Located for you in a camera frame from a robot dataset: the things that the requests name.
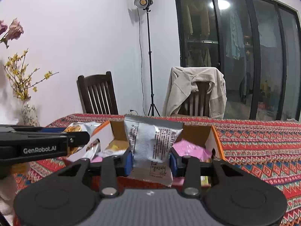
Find pink snack packet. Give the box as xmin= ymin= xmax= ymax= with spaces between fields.
xmin=173 ymin=139 xmax=212 ymax=162

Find white printed snack packet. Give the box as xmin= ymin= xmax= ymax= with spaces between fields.
xmin=123 ymin=115 xmax=183 ymax=187

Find orange cracker snack packet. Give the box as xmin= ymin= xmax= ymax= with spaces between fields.
xmin=63 ymin=121 xmax=101 ymax=163

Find floral ceramic vase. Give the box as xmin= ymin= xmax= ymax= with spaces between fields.
xmin=21 ymin=97 xmax=40 ymax=127

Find orange cardboard snack box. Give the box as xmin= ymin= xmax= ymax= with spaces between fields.
xmin=89 ymin=119 xmax=227 ymax=190

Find dark wooden chair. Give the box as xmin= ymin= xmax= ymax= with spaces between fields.
xmin=77 ymin=71 xmax=118 ymax=115

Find chair with beige jacket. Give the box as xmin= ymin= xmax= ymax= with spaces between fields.
xmin=178 ymin=82 xmax=210 ymax=117

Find yellow flower branches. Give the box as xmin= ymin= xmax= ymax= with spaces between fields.
xmin=3 ymin=49 xmax=59 ymax=101

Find beige jacket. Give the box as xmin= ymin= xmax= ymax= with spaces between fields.
xmin=162 ymin=67 xmax=227 ymax=119

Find red patterned tablecloth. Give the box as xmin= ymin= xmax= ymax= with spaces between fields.
xmin=13 ymin=114 xmax=300 ymax=225

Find pink artificial flowers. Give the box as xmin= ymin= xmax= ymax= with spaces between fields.
xmin=0 ymin=18 xmax=24 ymax=48

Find black framed glass door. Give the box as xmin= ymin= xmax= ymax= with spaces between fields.
xmin=176 ymin=0 xmax=300 ymax=120

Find studio light on stand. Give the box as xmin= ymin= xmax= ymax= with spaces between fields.
xmin=134 ymin=0 xmax=161 ymax=117

